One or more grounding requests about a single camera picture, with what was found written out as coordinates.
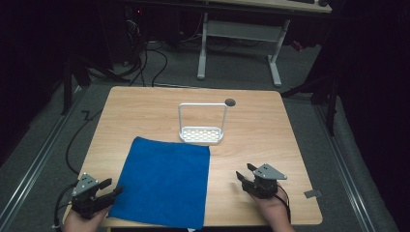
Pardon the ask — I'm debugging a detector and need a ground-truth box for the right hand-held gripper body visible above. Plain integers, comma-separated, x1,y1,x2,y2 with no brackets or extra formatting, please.
241,162,288,199

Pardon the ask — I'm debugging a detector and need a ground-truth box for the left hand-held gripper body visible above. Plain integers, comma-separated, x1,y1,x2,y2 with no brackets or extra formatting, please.
70,172,114,220

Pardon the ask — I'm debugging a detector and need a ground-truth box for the blue cloth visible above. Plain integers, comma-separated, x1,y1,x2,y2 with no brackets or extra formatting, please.
107,135,212,231

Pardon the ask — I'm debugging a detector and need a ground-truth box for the person's left hand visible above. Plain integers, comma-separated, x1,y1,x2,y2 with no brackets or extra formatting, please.
62,206,111,232

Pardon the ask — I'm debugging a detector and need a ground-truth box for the person's right hand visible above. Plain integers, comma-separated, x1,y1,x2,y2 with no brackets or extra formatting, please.
250,188,296,232

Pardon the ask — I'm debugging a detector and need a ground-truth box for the grey tape piece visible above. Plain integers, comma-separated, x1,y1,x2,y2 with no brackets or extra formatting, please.
304,188,323,199

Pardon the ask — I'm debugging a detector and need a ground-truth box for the black stand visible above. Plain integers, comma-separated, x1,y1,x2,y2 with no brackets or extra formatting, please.
60,53,132,116
280,72,343,137

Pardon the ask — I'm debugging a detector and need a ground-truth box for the white-legged desk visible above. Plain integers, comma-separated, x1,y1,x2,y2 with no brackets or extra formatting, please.
195,0,334,88

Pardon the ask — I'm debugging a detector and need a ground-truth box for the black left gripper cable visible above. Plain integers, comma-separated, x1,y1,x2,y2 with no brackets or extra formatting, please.
52,181,79,230

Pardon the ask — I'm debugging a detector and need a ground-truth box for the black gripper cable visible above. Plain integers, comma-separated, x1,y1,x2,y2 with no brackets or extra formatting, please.
52,181,79,230
276,183,292,224

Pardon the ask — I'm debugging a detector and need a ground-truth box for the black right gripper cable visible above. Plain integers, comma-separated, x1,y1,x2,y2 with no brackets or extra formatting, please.
276,183,292,224

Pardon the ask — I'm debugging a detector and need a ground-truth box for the black floor cable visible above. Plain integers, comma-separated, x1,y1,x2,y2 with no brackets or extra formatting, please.
65,109,103,177

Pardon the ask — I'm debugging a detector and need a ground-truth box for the metal floor rail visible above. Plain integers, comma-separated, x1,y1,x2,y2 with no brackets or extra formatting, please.
313,105,377,232
0,86,85,224

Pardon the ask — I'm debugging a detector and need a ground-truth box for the white rack with handle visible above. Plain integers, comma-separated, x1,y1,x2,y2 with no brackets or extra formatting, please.
178,101,229,146

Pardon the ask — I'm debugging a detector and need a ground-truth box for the bundle of black cables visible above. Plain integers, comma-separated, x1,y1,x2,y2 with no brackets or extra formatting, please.
124,8,169,88

